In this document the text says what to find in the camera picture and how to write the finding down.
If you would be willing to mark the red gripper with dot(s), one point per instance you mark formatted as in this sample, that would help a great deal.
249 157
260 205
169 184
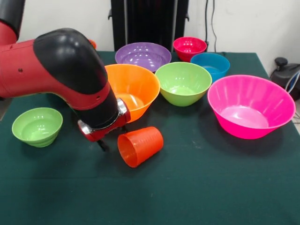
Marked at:
110 131

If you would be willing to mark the orange-red plastic cup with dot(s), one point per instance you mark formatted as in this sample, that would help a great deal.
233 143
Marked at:
143 145

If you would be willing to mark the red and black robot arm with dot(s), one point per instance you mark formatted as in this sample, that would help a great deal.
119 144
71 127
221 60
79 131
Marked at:
58 70

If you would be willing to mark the large orange bowl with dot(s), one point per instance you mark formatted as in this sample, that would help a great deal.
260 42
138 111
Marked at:
136 82

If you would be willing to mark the dark green tablecloth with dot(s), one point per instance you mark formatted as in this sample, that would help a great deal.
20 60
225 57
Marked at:
164 187

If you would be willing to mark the small green bowl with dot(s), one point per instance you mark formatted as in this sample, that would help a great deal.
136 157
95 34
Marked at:
35 131

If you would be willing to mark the purple bowl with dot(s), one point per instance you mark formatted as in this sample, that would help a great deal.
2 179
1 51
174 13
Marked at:
140 56

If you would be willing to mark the medium green bowl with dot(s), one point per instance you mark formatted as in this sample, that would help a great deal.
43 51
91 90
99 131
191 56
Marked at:
182 84

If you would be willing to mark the small orange bowl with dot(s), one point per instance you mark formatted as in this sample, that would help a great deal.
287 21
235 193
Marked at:
93 44

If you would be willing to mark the small crimson bowl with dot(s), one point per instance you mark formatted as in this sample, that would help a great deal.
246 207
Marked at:
187 48

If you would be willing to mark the small blue bowl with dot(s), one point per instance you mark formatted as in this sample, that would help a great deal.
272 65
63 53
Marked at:
218 65

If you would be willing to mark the large pink bowl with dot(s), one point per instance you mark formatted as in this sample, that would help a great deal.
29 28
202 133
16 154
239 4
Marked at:
248 117

